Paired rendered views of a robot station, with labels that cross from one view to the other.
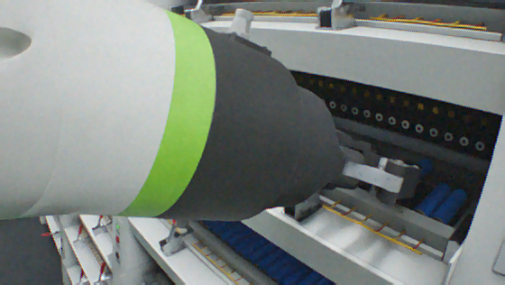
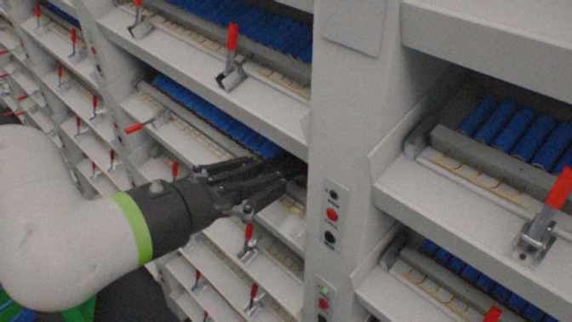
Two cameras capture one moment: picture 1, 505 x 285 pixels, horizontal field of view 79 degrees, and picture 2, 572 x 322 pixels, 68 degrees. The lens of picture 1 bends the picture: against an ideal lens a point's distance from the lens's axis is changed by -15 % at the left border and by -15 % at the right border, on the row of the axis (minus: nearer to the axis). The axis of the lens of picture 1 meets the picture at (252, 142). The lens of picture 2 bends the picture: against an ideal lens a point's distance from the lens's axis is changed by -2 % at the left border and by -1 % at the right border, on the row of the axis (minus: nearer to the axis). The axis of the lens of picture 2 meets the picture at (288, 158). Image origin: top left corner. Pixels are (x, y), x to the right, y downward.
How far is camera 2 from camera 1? 0.43 m
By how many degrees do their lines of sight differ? 26
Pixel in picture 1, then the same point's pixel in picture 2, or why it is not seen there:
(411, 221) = (297, 197)
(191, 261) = not seen: hidden behind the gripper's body
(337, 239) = not seen: hidden behind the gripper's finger
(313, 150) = (200, 219)
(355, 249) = (268, 213)
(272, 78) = (171, 211)
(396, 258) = (290, 219)
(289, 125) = (182, 225)
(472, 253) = (310, 231)
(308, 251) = not seen: hidden behind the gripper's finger
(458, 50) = (284, 134)
